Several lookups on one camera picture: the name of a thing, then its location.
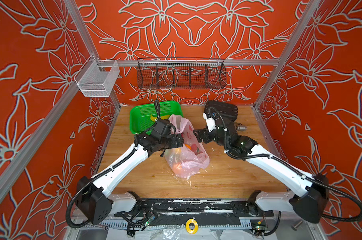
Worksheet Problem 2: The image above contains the yellow tape roll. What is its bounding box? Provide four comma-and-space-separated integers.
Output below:
185, 219, 199, 235

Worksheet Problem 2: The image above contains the pink plastic bag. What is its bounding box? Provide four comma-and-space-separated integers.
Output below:
164, 115, 210, 180

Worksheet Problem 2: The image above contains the black plastic case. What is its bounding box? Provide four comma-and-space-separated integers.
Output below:
204, 100, 238, 121

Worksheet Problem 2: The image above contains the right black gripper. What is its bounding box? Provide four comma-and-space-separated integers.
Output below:
191, 122, 231, 150

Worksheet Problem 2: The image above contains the white mesh wall basket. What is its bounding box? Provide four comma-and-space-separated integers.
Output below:
74, 56, 120, 97

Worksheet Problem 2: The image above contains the green plastic basket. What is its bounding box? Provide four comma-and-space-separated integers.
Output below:
130, 101, 184, 135

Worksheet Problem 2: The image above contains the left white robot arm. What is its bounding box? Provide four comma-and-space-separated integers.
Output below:
65, 133, 184, 229

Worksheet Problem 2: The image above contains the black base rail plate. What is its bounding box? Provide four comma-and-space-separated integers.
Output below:
123, 198, 274, 218

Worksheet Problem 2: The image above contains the yellow banana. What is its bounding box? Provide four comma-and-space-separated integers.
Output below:
150, 115, 158, 122

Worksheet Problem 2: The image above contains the black wire wall basket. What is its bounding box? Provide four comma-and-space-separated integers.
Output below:
137, 57, 227, 90

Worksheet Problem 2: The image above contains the metal drill chuck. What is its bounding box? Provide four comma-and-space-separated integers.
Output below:
237, 125, 247, 132

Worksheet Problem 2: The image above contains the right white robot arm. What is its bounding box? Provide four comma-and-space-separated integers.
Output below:
194, 113, 362, 224

